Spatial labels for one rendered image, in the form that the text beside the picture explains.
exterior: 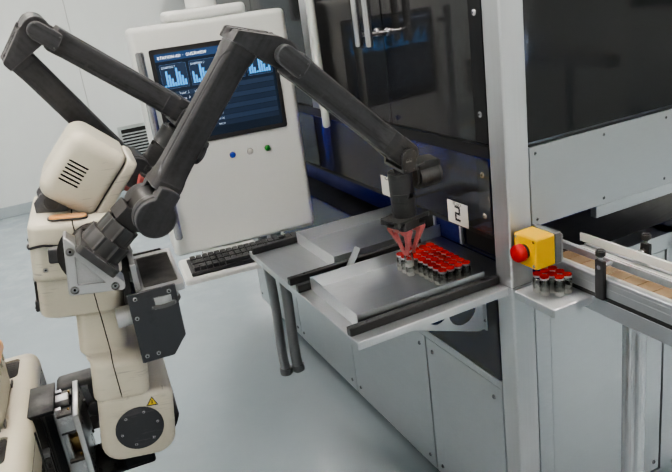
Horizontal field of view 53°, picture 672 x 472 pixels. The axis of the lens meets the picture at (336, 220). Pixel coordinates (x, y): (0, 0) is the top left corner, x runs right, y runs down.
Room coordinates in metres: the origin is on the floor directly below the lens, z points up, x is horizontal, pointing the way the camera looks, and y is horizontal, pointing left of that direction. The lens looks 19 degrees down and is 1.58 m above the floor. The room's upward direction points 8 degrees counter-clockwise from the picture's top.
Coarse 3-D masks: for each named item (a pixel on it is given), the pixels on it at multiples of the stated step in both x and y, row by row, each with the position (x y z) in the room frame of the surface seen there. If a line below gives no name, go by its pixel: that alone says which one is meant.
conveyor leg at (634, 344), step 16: (624, 336) 1.29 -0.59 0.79; (640, 336) 1.27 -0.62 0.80; (624, 352) 1.29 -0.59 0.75; (640, 352) 1.27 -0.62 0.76; (624, 368) 1.29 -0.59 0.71; (640, 368) 1.27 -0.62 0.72; (624, 384) 1.29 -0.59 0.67; (640, 384) 1.27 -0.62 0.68; (624, 400) 1.29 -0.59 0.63; (640, 400) 1.27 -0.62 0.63; (624, 416) 1.29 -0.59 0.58; (640, 416) 1.27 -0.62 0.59; (624, 432) 1.29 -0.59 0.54; (640, 432) 1.27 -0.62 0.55; (624, 448) 1.29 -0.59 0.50; (640, 448) 1.28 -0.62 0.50; (624, 464) 1.29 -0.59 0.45; (640, 464) 1.28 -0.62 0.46
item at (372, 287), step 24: (360, 264) 1.61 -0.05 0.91; (384, 264) 1.64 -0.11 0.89; (312, 288) 1.55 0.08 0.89; (336, 288) 1.54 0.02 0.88; (360, 288) 1.53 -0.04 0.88; (384, 288) 1.51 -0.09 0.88; (408, 288) 1.49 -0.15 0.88; (432, 288) 1.40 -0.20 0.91; (360, 312) 1.40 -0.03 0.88; (384, 312) 1.35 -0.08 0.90
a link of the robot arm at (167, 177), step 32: (224, 32) 1.30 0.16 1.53; (256, 32) 1.27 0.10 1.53; (224, 64) 1.25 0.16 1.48; (224, 96) 1.26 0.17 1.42; (192, 128) 1.24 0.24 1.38; (160, 160) 1.24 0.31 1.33; (192, 160) 1.24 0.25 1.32; (128, 192) 1.26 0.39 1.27; (160, 192) 1.19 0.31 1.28; (160, 224) 1.20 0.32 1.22
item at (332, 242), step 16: (384, 208) 2.03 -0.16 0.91; (336, 224) 1.96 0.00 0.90; (352, 224) 1.99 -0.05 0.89; (368, 224) 1.99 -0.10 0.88; (304, 240) 1.86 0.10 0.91; (320, 240) 1.90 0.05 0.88; (336, 240) 1.88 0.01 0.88; (352, 240) 1.87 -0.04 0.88; (368, 240) 1.85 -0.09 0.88; (384, 240) 1.83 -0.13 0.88; (320, 256) 1.76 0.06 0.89; (336, 256) 1.68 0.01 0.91
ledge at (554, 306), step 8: (528, 288) 1.41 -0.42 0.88; (520, 296) 1.39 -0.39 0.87; (528, 296) 1.37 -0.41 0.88; (536, 296) 1.36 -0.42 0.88; (544, 296) 1.36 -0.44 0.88; (552, 296) 1.35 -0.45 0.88; (568, 296) 1.34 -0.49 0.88; (576, 296) 1.34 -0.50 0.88; (584, 296) 1.33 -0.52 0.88; (528, 304) 1.36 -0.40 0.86; (536, 304) 1.34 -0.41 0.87; (544, 304) 1.32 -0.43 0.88; (552, 304) 1.31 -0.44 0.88; (560, 304) 1.31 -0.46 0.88; (568, 304) 1.31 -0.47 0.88; (576, 304) 1.31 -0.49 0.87; (584, 304) 1.32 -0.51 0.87; (544, 312) 1.31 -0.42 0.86; (552, 312) 1.29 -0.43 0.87; (560, 312) 1.29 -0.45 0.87; (568, 312) 1.30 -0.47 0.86
